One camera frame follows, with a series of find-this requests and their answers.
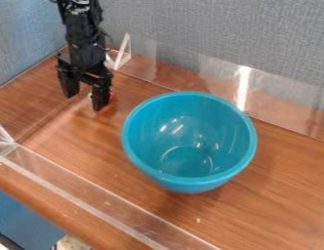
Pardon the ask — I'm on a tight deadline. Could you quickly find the clear acrylic back barrier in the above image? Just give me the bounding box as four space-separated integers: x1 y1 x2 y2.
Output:
116 35 324 142

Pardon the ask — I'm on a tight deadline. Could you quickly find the clear acrylic front barrier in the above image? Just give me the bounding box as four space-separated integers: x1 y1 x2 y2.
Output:
0 125 221 250

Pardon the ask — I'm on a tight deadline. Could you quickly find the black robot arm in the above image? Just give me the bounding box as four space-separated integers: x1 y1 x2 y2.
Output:
49 0 114 110

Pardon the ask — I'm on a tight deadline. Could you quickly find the red toy strawberry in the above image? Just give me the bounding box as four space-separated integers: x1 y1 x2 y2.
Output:
86 90 116 102

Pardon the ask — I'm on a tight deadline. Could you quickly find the clear acrylic barrier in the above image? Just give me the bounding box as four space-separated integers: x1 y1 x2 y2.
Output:
116 35 324 142
0 125 221 250

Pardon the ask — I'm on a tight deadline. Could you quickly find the clear acrylic triangular bracket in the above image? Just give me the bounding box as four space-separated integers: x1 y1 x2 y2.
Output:
105 33 133 70

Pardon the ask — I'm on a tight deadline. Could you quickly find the blue plastic bowl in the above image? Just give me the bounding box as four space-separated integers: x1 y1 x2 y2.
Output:
122 92 258 193

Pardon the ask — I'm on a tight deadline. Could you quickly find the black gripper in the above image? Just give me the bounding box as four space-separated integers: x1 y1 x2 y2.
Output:
57 43 113 111

